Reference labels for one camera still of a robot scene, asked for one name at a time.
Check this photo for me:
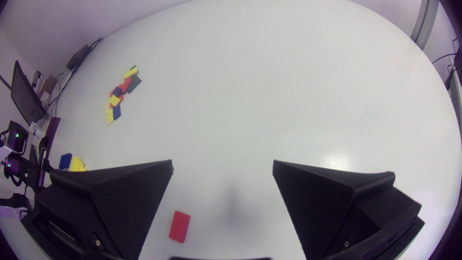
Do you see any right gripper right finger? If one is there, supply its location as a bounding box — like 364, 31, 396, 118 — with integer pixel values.
272, 160, 422, 260

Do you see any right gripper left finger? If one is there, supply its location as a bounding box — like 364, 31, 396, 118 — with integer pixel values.
35, 160, 174, 260

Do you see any pile of yellow wooden blocks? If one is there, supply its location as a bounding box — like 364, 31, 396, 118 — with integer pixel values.
69, 156, 87, 172

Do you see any pile of blue wooden blocks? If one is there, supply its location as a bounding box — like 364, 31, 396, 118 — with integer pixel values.
58, 153, 73, 170

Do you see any dark screen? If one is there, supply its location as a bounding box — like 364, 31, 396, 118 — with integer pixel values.
11, 60, 47, 126

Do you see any black power brick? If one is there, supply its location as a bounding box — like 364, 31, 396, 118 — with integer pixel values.
66, 44, 91, 70

